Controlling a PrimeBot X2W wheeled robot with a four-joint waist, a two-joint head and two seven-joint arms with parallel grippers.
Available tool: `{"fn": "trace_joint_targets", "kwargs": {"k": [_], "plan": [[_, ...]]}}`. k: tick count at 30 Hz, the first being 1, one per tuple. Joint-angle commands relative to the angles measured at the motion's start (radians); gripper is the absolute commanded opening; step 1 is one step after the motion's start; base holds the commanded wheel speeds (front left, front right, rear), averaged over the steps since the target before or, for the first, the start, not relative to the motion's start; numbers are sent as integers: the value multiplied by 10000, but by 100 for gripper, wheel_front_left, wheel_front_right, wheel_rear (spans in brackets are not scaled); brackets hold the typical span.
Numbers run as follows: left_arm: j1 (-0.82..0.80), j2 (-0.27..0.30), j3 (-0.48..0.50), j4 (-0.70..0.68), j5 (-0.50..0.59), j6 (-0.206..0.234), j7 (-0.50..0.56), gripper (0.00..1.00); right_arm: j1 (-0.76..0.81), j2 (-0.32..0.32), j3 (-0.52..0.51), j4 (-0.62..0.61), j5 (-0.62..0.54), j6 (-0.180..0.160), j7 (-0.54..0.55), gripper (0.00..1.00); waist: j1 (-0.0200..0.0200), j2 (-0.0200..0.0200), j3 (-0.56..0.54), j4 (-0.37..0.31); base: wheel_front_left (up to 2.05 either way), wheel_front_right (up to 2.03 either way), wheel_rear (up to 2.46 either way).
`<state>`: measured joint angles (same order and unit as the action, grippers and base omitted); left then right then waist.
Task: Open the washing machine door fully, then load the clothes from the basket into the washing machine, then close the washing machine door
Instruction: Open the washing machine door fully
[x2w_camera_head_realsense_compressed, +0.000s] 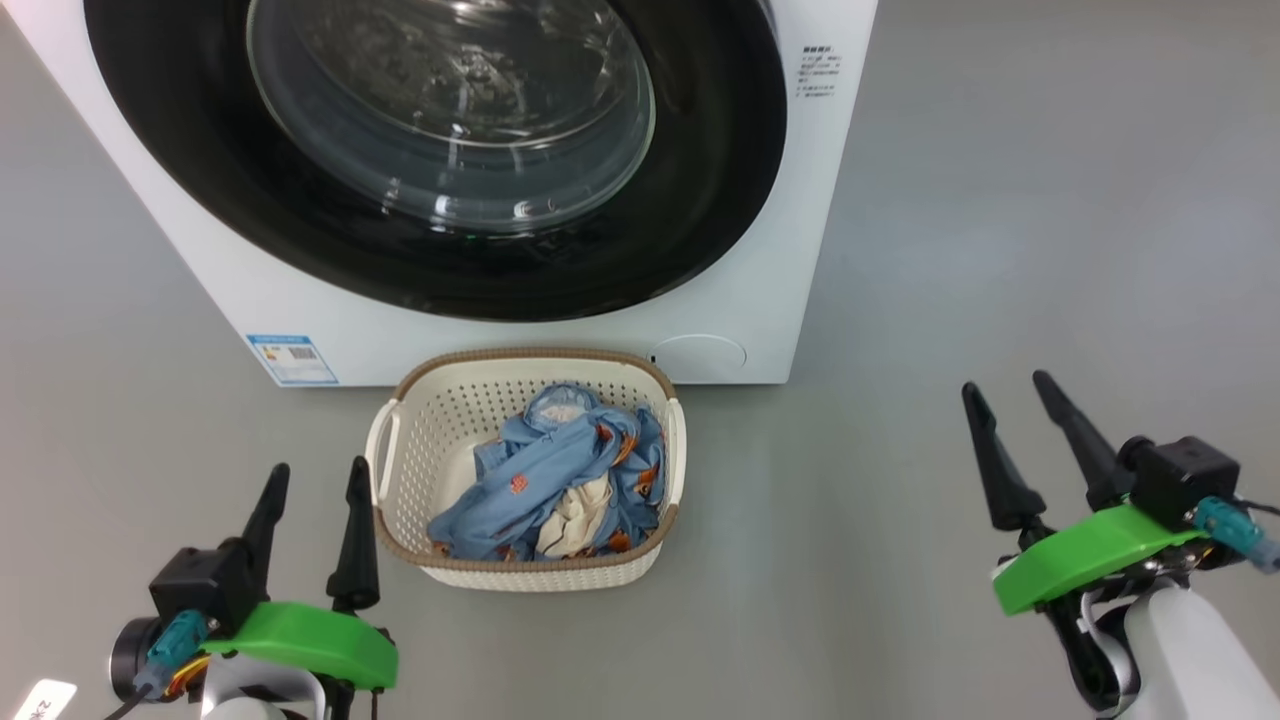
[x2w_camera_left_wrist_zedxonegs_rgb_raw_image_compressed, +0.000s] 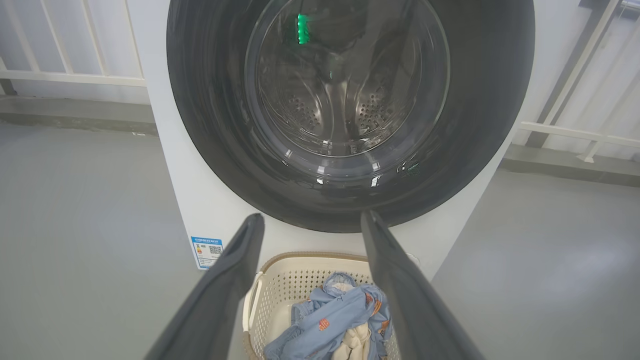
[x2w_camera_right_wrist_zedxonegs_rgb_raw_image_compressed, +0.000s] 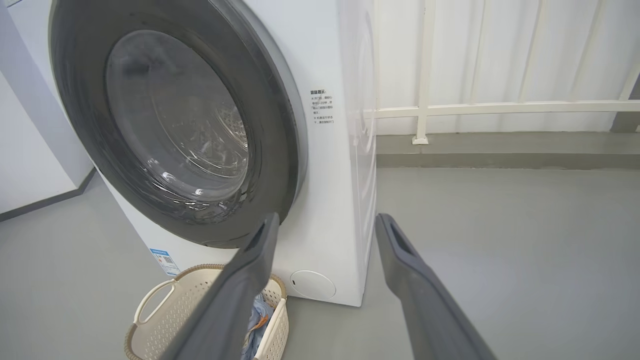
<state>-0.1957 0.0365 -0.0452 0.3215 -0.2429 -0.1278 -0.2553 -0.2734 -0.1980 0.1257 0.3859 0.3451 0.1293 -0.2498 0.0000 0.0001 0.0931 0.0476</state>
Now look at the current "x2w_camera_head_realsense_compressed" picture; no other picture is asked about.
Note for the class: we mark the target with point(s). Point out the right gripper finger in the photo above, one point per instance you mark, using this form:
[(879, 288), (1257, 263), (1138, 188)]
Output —
[(1005, 485), (1095, 465)]

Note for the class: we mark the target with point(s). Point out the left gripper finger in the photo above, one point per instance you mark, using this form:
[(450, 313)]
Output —
[(268, 525), (356, 560)]

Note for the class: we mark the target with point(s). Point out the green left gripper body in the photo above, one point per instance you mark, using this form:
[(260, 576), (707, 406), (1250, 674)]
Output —
[(310, 640)]

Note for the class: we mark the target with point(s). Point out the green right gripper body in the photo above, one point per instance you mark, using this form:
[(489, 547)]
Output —
[(1080, 560)]

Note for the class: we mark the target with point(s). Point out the blue cartoon print garment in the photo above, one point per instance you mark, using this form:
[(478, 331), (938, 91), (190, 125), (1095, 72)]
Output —
[(545, 465)]

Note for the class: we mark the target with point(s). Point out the cream white garment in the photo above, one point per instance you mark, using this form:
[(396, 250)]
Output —
[(575, 520)]

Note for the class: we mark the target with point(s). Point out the black round glass washer door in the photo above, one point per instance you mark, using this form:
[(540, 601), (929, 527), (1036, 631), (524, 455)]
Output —
[(690, 180)]

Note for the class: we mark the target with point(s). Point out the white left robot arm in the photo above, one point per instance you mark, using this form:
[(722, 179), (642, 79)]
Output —
[(250, 695)]

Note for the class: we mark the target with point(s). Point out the cream perforated laundry basket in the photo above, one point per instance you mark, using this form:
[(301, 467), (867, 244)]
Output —
[(440, 420)]

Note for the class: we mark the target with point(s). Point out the white front-load washing machine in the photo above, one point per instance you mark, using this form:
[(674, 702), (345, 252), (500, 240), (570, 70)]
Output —
[(520, 340)]

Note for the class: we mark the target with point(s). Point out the blue energy label sticker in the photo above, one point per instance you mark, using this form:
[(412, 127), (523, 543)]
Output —
[(292, 360)]

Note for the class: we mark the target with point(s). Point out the white paper tag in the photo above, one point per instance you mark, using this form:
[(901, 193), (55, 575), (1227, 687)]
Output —
[(42, 700)]

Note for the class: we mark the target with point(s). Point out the round filter access cover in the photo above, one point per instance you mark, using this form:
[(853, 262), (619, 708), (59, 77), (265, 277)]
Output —
[(698, 358)]

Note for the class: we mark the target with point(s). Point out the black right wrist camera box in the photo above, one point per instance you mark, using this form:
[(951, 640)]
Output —
[(1180, 480)]

